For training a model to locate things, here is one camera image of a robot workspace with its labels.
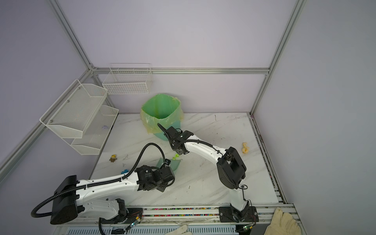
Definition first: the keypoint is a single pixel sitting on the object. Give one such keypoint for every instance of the white wire basket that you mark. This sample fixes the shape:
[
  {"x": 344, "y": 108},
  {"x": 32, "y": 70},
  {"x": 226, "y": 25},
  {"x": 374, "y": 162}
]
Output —
[{"x": 128, "y": 79}]

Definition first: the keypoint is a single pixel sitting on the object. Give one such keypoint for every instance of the white glove right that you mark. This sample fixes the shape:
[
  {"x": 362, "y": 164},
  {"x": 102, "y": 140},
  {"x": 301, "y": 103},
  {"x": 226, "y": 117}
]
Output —
[{"x": 283, "y": 223}]

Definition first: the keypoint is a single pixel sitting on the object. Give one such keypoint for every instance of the green plastic dustpan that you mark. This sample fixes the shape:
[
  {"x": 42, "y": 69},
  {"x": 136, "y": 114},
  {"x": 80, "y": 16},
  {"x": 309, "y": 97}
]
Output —
[{"x": 173, "y": 164}]

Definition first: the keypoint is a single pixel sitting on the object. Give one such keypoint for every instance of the white mesh shelf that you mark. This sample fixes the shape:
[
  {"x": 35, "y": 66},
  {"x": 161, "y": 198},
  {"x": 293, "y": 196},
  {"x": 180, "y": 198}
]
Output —
[
  {"x": 97, "y": 131},
  {"x": 56, "y": 117}
]

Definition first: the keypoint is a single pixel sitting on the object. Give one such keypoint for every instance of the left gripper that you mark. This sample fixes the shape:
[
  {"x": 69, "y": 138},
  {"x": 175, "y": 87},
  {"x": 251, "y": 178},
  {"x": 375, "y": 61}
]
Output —
[{"x": 162, "y": 187}]

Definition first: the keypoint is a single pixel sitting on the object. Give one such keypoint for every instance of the yellow-green bin liner bag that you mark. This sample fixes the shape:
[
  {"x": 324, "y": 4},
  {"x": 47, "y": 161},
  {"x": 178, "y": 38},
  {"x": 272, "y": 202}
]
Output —
[{"x": 161, "y": 109}]

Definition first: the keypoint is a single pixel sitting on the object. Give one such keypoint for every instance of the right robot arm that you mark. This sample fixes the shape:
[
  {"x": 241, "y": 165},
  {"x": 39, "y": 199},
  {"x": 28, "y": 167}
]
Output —
[{"x": 230, "y": 167}]

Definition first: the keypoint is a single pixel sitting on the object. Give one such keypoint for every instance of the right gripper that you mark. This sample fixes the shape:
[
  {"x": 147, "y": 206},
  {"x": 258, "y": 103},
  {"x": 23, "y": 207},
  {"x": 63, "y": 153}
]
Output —
[{"x": 174, "y": 149}]

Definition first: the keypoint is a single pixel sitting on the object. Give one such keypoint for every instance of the white mesh upper shelf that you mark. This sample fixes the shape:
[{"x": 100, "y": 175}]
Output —
[{"x": 56, "y": 117}]

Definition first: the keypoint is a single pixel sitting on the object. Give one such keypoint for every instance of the yellow brown toy figure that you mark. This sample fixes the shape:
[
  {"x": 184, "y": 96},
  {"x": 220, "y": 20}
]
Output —
[{"x": 113, "y": 158}]

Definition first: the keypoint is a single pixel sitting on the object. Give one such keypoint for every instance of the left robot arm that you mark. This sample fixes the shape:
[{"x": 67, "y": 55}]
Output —
[{"x": 100, "y": 198}]

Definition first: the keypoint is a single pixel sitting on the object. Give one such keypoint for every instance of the yellow toy duck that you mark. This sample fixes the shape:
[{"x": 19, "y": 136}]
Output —
[{"x": 245, "y": 148}]

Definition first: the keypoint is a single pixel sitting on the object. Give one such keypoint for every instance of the white mesh lower shelf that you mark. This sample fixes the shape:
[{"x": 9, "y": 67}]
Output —
[{"x": 97, "y": 131}]

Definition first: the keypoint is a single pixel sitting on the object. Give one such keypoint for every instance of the white glove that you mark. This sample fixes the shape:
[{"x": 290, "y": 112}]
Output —
[
  {"x": 182, "y": 230},
  {"x": 283, "y": 223}
]

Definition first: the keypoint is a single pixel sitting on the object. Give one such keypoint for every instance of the white glove centre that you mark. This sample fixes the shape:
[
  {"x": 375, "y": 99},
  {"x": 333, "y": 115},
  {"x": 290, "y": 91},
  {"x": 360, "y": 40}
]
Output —
[{"x": 182, "y": 230}]

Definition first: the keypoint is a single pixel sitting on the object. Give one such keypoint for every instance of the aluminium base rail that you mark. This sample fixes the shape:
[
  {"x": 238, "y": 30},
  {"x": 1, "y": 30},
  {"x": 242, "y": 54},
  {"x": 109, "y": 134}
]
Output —
[{"x": 199, "y": 220}]

